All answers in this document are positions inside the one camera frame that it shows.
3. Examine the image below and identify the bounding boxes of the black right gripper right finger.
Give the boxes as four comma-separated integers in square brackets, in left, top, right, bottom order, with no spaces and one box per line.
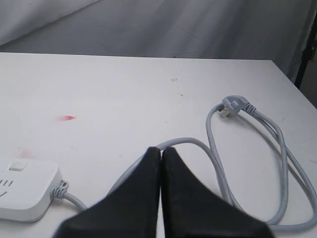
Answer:
[162,147,274,238]

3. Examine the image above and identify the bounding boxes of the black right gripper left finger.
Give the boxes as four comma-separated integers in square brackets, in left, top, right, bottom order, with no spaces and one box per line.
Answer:
[58,147,161,238]

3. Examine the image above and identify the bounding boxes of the white five-outlet power strip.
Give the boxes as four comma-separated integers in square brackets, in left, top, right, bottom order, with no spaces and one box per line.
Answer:
[0,157,62,223]

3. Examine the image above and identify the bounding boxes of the grey power plug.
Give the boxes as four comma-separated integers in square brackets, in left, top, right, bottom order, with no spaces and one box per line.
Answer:
[218,95,249,116]

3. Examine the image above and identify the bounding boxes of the grey backdrop cloth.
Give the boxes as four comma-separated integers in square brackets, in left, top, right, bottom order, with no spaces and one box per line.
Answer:
[0,0,317,80]

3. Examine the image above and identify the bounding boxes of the black stand pole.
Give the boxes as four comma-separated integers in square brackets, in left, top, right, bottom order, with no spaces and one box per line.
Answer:
[294,0,317,89]

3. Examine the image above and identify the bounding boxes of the grey power cord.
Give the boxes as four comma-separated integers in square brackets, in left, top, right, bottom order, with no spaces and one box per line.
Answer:
[51,103,317,226]

